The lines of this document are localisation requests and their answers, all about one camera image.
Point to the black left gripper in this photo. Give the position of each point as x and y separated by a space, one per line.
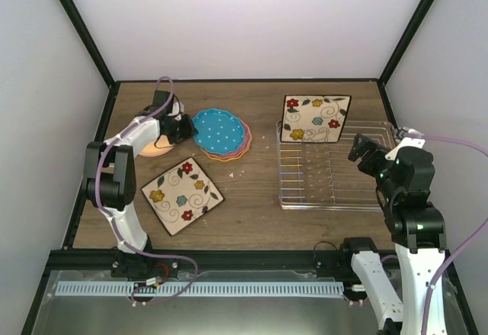
190 130

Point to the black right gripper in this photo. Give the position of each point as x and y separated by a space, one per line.
358 151

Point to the teal polka dot plate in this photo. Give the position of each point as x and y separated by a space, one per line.
218 131

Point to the cream bear print plate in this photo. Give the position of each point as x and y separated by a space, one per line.
157 147

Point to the orange polka dot plate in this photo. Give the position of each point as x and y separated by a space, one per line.
224 158

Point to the pink polka dot plate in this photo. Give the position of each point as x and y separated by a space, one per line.
246 143

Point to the square floral plate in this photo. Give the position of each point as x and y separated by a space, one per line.
314 118
182 195

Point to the plain pink round plate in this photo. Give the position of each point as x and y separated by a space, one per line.
154 152

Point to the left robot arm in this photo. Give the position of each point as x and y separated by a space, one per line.
109 177

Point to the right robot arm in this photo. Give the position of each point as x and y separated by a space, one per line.
403 177

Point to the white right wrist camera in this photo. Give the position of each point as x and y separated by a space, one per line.
405 137

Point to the metal wire dish rack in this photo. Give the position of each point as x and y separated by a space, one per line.
320 176

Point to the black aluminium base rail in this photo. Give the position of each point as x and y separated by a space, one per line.
325 263

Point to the right black frame post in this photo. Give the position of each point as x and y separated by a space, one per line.
414 23

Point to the black frame post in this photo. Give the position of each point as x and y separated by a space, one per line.
414 23
86 38

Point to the white slotted cable duct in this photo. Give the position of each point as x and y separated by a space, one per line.
204 289

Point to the left black frame post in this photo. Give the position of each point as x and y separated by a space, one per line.
86 38

